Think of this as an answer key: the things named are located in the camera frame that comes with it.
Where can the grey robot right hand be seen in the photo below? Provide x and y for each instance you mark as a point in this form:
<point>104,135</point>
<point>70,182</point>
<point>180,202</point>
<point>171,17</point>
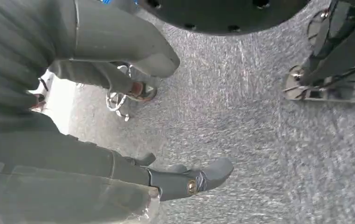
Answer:
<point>56,179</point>

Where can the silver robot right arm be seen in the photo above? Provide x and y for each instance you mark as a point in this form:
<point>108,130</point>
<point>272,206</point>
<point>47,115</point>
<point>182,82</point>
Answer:
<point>10,61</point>

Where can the black round plate with holes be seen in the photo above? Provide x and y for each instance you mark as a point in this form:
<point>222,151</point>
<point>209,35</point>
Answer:
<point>220,15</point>

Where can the black robot right foot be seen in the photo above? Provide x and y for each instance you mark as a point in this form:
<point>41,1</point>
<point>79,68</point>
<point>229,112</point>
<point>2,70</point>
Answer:
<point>335,92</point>

